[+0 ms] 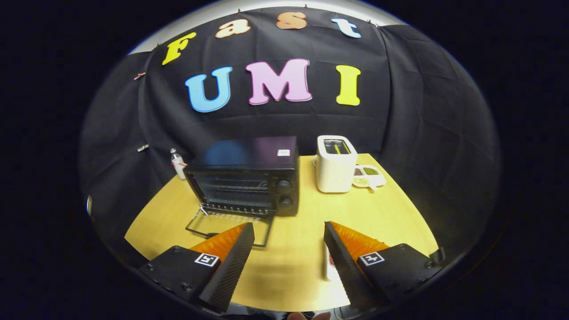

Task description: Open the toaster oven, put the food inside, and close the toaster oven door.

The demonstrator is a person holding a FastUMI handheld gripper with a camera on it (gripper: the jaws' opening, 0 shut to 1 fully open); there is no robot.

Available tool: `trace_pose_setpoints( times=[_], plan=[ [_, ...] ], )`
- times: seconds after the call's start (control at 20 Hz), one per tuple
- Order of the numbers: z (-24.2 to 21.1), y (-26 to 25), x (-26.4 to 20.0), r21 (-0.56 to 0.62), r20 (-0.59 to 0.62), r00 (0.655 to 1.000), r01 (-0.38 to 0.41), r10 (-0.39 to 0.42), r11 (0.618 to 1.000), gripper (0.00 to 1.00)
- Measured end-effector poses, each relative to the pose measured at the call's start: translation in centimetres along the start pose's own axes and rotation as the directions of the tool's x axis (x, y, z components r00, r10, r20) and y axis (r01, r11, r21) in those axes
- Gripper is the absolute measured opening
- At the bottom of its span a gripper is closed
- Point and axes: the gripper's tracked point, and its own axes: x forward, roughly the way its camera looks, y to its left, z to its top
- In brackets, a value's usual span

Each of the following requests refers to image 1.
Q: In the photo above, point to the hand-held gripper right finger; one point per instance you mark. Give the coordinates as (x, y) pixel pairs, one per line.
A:
(342, 266)

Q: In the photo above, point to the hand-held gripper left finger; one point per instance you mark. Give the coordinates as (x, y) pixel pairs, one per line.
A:
(233, 266)

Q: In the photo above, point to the black toaster oven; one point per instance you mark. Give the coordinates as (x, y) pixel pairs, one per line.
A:
(249, 160)

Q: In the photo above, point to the white pop-up toaster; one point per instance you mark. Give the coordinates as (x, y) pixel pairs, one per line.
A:
(335, 171)

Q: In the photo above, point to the small white ribbed plate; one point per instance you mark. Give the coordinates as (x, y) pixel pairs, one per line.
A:
(327, 266)

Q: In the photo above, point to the white divided snack dish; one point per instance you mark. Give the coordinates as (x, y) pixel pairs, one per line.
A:
(369, 175)

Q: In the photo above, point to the clear plastic bottle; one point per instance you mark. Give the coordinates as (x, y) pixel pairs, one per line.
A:
(178, 166)

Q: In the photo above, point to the silver clip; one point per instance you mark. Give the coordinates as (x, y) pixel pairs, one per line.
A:
(142, 147)

